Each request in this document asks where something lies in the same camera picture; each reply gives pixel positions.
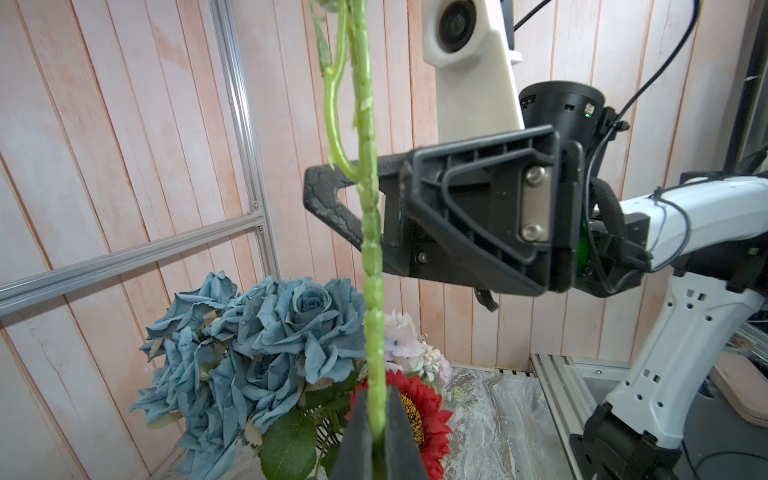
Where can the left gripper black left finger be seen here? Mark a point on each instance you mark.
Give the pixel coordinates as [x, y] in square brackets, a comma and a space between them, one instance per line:
[354, 460]

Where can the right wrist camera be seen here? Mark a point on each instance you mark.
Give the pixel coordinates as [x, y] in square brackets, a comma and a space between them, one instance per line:
[470, 44]

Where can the peach rose stem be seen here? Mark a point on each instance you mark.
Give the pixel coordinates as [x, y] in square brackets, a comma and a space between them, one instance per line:
[352, 47]

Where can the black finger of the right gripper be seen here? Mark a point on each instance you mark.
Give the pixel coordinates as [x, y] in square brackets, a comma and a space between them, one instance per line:
[320, 197]

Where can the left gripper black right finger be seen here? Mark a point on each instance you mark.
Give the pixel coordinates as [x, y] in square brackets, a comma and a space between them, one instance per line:
[402, 459]

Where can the red sunflower stem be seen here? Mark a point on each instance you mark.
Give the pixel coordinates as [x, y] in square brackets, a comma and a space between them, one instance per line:
[428, 419]

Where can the teal blue rose bouquet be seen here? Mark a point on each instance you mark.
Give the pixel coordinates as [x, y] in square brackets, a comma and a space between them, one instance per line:
[237, 362]

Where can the pink white hydrangea bouquet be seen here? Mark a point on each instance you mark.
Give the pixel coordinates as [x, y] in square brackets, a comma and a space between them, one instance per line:
[406, 351]

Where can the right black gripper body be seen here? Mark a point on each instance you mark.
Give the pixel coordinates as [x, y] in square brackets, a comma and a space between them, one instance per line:
[498, 213]

